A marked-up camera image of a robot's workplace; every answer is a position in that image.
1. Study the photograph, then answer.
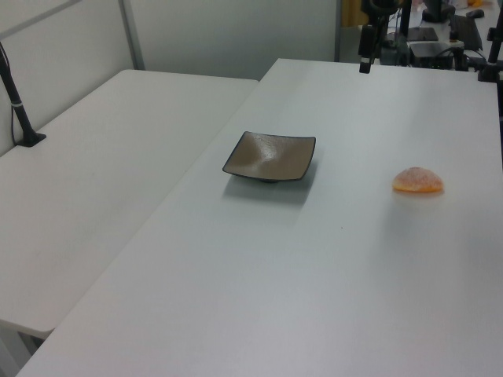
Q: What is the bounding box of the black keyboard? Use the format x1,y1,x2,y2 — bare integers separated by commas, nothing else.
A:
449,14,483,51

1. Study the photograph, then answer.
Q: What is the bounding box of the black electronics box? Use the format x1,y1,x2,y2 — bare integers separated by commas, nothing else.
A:
408,41,453,68

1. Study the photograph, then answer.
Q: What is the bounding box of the black flat device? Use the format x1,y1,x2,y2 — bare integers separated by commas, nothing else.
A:
406,26,439,42

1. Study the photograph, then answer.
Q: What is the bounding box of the grey metal partition post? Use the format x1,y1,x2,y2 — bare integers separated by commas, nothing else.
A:
119,0,145,71

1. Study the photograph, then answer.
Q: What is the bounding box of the yellow panel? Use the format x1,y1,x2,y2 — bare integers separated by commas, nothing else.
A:
340,0,365,27

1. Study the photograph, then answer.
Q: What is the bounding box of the dark vertical background pole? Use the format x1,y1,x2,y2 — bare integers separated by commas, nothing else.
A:
399,0,413,66

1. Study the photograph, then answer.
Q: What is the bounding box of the black clamp camera stand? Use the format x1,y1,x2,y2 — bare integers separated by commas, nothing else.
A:
475,26,503,84

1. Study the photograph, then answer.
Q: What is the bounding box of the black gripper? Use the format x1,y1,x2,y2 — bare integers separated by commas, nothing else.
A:
358,24,375,75

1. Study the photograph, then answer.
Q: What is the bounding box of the sugared orange bread roll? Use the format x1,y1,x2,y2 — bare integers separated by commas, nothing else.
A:
391,166,446,194

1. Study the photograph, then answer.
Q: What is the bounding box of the black pole stand, white band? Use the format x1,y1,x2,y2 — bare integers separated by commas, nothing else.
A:
0,41,47,148

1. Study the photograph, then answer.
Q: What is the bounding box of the white side table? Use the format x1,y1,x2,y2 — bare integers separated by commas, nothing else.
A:
0,69,260,377

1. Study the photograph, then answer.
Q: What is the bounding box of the square brown ceramic plate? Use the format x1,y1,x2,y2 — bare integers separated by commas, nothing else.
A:
222,130,318,185

